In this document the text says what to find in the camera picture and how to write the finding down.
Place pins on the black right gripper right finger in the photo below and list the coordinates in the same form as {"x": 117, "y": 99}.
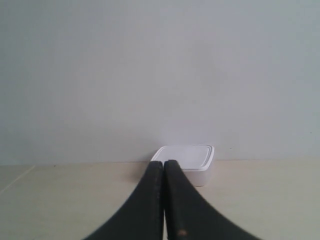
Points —
{"x": 189, "y": 216}

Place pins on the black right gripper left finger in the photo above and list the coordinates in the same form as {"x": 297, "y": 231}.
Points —
{"x": 141, "y": 217}

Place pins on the white lidded plastic container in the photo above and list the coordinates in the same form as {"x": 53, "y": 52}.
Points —
{"x": 196, "y": 161}

